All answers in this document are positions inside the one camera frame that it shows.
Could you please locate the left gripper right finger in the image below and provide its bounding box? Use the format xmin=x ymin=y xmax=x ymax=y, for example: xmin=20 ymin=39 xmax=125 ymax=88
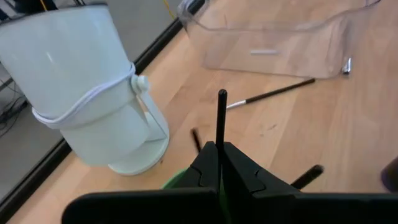
xmin=221 ymin=141 xmax=398 ymax=224

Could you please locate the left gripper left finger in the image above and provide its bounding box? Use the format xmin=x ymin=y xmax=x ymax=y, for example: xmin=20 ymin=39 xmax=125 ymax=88
xmin=62 ymin=141 xmax=222 ymax=224

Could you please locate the green plastic cup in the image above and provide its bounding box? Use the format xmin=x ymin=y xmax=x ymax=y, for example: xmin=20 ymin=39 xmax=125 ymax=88
xmin=160 ymin=167 xmax=191 ymax=190

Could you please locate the black brush gold ferrule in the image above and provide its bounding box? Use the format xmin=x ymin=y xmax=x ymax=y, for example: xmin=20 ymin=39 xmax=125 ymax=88
xmin=190 ymin=127 xmax=203 ymax=154

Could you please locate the thin brush orange tip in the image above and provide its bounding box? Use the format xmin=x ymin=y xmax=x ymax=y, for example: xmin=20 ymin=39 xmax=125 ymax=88
xmin=215 ymin=88 xmax=228 ymax=150

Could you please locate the black brush silver ferrule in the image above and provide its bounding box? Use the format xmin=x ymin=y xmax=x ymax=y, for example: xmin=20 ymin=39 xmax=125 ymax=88
xmin=226 ymin=77 xmax=317 ymax=110

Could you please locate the clear plastic bin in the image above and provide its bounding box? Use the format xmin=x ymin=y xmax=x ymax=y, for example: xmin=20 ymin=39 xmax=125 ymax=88
xmin=177 ymin=0 xmax=382 ymax=79

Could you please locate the white cup with water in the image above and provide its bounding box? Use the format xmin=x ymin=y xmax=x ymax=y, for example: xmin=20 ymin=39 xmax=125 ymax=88
xmin=0 ymin=2 xmax=171 ymax=177

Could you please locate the long yellow cable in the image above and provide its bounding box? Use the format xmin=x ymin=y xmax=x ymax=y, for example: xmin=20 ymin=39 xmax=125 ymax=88
xmin=162 ymin=0 xmax=177 ymax=20

